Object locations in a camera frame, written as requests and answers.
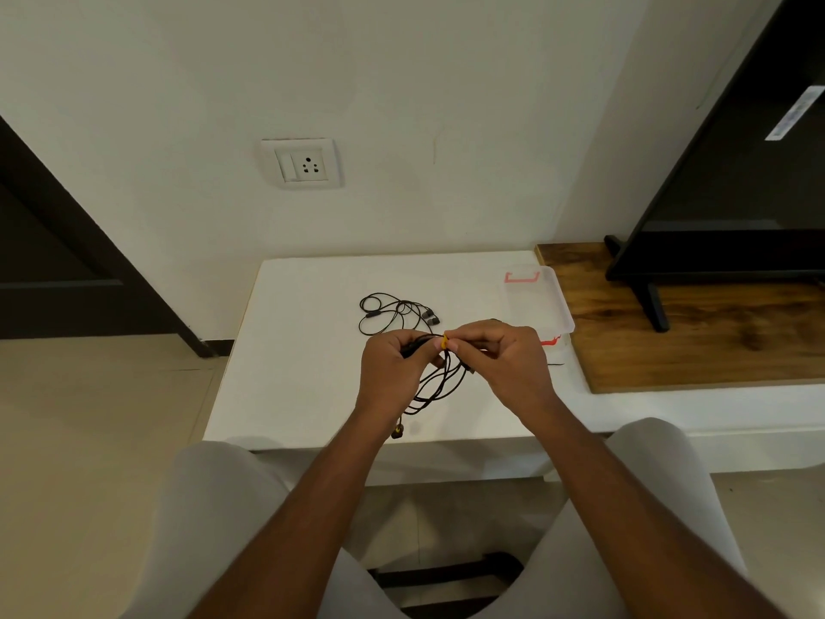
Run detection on person's left hand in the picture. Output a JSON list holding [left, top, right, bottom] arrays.
[[357, 331, 450, 421]]

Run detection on person's right hand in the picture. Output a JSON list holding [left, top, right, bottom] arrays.
[[444, 320, 562, 434]]

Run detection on black earphones with yellow tie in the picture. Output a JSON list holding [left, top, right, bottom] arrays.
[[391, 333, 477, 441]]

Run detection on clear box with red clips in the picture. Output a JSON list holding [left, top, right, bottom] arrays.
[[504, 265, 576, 347]]

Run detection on person's right forearm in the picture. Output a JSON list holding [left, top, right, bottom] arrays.
[[525, 399, 791, 619]]

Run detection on person's left forearm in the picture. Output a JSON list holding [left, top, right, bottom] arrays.
[[186, 405, 394, 619]]

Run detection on wooden cabinet top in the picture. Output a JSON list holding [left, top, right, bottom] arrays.
[[535, 242, 825, 394]]

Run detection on black stool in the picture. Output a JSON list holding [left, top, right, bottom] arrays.
[[367, 551, 527, 608]]

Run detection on black television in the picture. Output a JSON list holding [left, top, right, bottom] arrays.
[[603, 0, 825, 334]]

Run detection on dark brown door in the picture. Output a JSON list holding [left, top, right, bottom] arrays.
[[0, 180, 185, 340]]

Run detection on white wall socket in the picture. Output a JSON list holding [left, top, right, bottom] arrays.
[[260, 138, 344, 190]]

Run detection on black door frame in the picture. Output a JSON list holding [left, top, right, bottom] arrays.
[[0, 115, 236, 360]]

